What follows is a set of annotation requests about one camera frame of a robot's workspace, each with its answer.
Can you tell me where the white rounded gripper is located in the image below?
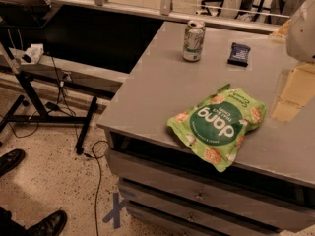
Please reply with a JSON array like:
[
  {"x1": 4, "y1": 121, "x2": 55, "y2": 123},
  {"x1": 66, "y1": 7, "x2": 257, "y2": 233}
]
[{"x1": 270, "y1": 0, "x2": 315, "y2": 122}]

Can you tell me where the green white 7up can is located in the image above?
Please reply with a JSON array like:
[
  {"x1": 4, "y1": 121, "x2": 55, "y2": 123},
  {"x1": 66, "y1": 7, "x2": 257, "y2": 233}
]
[{"x1": 182, "y1": 21, "x2": 206, "y2": 62}]

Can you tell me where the green dang rice chip bag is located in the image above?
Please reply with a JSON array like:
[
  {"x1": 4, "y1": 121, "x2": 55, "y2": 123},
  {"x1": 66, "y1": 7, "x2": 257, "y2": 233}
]
[{"x1": 166, "y1": 85, "x2": 266, "y2": 172}]

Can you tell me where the dark blue snack bar wrapper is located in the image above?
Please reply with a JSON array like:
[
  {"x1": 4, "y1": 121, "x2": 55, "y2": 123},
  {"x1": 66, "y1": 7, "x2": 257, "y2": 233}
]
[{"x1": 227, "y1": 42, "x2": 251, "y2": 67}]

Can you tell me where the middle grey drawer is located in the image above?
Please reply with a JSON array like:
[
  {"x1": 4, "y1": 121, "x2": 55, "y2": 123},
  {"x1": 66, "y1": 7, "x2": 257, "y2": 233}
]
[{"x1": 118, "y1": 179, "x2": 279, "y2": 236}]

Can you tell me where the grey drawer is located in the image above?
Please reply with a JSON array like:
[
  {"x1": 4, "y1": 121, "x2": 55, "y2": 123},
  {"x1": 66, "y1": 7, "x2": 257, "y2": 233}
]
[
  {"x1": 106, "y1": 147, "x2": 315, "y2": 232},
  {"x1": 126, "y1": 202, "x2": 227, "y2": 236},
  {"x1": 118, "y1": 179, "x2": 279, "y2": 236}
]

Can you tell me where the top grey drawer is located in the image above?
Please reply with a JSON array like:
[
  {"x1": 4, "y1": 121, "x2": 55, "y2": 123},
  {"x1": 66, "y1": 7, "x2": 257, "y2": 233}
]
[{"x1": 106, "y1": 147, "x2": 315, "y2": 232}]

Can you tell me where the bottom grey drawer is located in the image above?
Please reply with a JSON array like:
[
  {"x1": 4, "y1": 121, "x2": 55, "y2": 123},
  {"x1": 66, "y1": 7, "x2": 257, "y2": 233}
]
[{"x1": 126, "y1": 202, "x2": 227, "y2": 236}]

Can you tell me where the black power adapter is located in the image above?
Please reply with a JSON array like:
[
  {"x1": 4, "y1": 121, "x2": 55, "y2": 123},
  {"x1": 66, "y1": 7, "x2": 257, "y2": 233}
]
[{"x1": 45, "y1": 101, "x2": 60, "y2": 111}]

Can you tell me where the white box on desk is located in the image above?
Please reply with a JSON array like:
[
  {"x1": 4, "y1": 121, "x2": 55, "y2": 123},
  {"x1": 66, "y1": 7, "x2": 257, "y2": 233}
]
[{"x1": 22, "y1": 44, "x2": 43, "y2": 64}]

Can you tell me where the black shoe lower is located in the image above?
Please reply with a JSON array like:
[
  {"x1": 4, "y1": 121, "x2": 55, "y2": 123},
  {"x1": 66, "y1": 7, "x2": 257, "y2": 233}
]
[{"x1": 27, "y1": 210, "x2": 67, "y2": 236}]

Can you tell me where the black shoe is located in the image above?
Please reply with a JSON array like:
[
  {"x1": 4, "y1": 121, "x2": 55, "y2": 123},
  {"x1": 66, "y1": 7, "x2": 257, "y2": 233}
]
[
  {"x1": 27, "y1": 210, "x2": 67, "y2": 236},
  {"x1": 0, "y1": 148, "x2": 26, "y2": 177}
]

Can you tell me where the black shoe upper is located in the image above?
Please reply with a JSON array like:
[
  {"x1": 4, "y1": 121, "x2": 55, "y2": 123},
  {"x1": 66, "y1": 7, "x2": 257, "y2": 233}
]
[{"x1": 0, "y1": 148, "x2": 26, "y2": 177}]

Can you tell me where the black floor cable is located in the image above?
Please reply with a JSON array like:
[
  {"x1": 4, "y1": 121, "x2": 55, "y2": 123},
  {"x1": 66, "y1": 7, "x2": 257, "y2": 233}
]
[{"x1": 82, "y1": 140, "x2": 110, "y2": 236}]

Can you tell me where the black metal desk frame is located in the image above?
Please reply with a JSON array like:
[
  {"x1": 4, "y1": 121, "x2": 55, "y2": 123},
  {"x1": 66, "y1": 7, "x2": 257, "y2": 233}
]
[{"x1": 0, "y1": 42, "x2": 97, "y2": 155}]

